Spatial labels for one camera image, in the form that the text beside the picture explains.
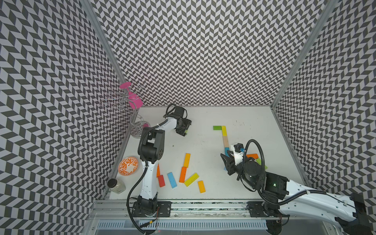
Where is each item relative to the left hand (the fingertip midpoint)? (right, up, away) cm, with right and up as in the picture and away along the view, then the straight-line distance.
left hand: (190, 127), depth 103 cm
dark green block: (+19, -1, +3) cm, 19 cm away
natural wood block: (+24, -10, -4) cm, 26 cm away
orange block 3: (-4, -28, -20) cm, 35 cm away
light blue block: (+17, -17, -36) cm, 43 cm away
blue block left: (-10, -29, -20) cm, 37 cm away
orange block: (+41, -17, -12) cm, 46 cm away
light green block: (+43, -21, -13) cm, 49 cm away
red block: (-16, -30, -20) cm, 40 cm away
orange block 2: (-19, -25, -17) cm, 36 cm away
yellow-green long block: (+1, -29, -20) cm, 35 cm away
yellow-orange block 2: (+7, -32, -22) cm, 40 cm away
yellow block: (+24, -3, +1) cm, 24 cm away
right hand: (+18, -12, -32) cm, 38 cm away
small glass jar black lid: (-36, -27, -31) cm, 55 cm away
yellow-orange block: (-2, -20, -13) cm, 24 cm away
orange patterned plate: (-37, -22, -17) cm, 46 cm away
